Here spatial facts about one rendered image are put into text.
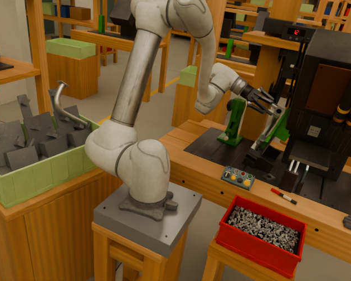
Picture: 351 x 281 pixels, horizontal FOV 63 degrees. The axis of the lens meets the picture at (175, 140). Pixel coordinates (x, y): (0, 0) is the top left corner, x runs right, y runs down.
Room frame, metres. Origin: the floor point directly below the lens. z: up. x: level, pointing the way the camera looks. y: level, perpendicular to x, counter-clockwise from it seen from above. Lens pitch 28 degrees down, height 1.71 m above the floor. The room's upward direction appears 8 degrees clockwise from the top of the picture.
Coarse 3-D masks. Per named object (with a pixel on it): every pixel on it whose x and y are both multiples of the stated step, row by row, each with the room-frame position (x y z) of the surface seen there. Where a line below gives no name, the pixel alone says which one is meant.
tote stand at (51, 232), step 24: (96, 168) 1.29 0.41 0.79; (48, 192) 1.04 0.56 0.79; (72, 192) 1.12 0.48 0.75; (96, 192) 1.23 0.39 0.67; (0, 216) 0.90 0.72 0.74; (24, 216) 0.92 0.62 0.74; (48, 216) 1.01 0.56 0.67; (72, 216) 1.11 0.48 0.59; (0, 240) 0.95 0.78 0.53; (24, 240) 0.91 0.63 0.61; (48, 240) 1.00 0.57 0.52; (72, 240) 1.10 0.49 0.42; (0, 264) 1.01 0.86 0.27; (24, 264) 0.89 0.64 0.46; (48, 264) 0.98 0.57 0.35; (72, 264) 1.09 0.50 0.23
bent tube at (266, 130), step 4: (276, 108) 1.43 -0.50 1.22; (276, 112) 1.41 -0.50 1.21; (280, 112) 1.44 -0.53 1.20; (272, 120) 1.47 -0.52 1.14; (276, 120) 1.47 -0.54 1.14; (268, 124) 1.49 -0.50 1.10; (272, 124) 1.48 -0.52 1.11; (268, 128) 1.47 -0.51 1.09; (264, 132) 1.46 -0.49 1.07; (268, 132) 1.47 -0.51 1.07; (256, 140) 1.43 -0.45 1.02; (256, 144) 1.40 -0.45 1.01; (256, 148) 1.39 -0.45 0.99
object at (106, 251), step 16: (96, 240) 0.83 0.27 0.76; (112, 240) 0.85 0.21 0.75; (96, 256) 0.83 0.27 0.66; (112, 256) 0.82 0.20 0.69; (128, 256) 0.79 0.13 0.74; (144, 256) 0.75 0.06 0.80; (176, 256) 0.95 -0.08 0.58; (96, 272) 0.83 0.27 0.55; (112, 272) 0.85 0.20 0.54; (128, 272) 1.05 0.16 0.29; (144, 272) 0.74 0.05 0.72; (160, 272) 0.75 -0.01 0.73; (176, 272) 0.95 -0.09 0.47
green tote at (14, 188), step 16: (96, 128) 1.48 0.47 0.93; (48, 160) 1.07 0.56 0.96; (64, 160) 1.14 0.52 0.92; (80, 160) 1.21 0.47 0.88; (0, 176) 0.91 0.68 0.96; (16, 176) 0.95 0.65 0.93; (32, 176) 1.01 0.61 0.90; (48, 176) 1.07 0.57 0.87; (64, 176) 1.13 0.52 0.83; (0, 192) 0.92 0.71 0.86; (16, 192) 0.94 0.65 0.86; (32, 192) 1.00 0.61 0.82
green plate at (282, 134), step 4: (288, 108) 1.31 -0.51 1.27; (288, 112) 1.32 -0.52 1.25; (284, 116) 1.31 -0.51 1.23; (280, 120) 1.31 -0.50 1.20; (284, 120) 1.32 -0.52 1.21; (276, 124) 1.32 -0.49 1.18; (280, 124) 1.32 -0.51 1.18; (284, 124) 1.31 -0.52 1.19; (276, 128) 1.31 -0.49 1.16; (280, 128) 1.32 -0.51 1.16; (284, 128) 1.31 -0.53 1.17; (272, 132) 1.32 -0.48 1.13; (276, 132) 1.32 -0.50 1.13; (280, 132) 1.32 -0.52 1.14; (284, 132) 1.31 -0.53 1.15; (288, 132) 1.30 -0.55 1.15; (276, 136) 1.32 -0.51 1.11; (280, 136) 1.31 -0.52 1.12; (284, 136) 1.31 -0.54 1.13; (288, 136) 1.30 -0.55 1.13; (284, 140) 1.30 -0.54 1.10
